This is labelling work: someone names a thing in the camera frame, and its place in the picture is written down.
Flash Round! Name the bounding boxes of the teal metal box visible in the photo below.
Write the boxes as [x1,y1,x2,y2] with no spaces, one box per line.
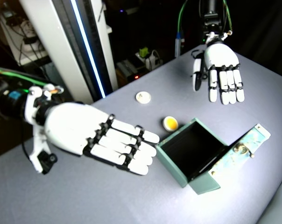
[155,118,271,196]

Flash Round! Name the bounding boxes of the white round cap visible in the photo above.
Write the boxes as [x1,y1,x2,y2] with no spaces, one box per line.
[135,91,152,106]

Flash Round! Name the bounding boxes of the small round dish, yellow inside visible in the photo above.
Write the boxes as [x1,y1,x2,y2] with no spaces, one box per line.
[162,116,180,132]

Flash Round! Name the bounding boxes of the black device with red light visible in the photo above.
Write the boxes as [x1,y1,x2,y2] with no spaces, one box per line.
[116,59,147,87]

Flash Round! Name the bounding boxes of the white power strip with plugs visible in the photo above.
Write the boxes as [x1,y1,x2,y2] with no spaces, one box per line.
[134,46,164,70]

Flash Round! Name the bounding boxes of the grey table cloth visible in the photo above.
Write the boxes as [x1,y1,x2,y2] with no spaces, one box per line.
[0,44,282,224]

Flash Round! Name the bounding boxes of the white column with blue light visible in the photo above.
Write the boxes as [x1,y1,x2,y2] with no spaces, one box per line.
[19,0,120,104]

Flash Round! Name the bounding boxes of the grey cable plug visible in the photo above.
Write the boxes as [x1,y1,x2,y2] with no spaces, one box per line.
[174,32,185,58]

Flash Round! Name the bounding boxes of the green cable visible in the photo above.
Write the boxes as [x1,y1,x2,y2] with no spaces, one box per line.
[0,66,52,86]
[176,0,190,35]

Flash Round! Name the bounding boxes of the wrist camera on white bracket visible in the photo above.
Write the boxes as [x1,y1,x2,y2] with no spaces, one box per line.
[28,121,58,175]

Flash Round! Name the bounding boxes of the white shelf with cables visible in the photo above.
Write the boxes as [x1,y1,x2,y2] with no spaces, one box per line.
[0,0,52,67]

